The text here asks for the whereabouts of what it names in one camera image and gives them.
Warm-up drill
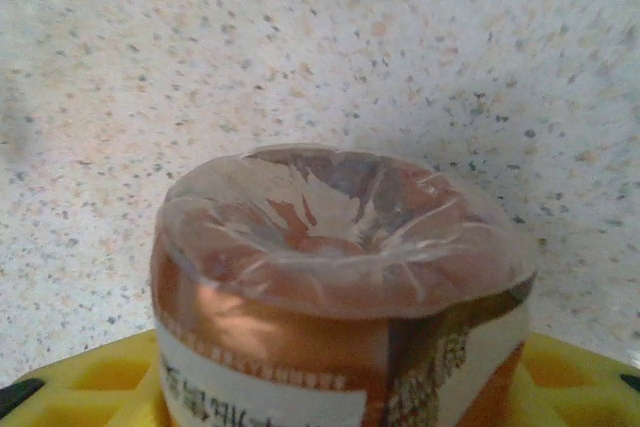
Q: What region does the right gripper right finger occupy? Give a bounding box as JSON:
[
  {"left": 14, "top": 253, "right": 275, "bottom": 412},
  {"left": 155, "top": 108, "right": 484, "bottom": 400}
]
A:
[{"left": 499, "top": 330, "right": 640, "bottom": 427}]

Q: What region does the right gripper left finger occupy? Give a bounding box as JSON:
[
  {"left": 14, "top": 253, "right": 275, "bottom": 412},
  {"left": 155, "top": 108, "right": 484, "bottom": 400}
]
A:
[{"left": 0, "top": 329, "right": 174, "bottom": 427}]

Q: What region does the brown label bottle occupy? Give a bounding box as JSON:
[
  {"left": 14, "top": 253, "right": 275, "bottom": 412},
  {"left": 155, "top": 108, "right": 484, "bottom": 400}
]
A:
[{"left": 149, "top": 141, "right": 539, "bottom": 427}]

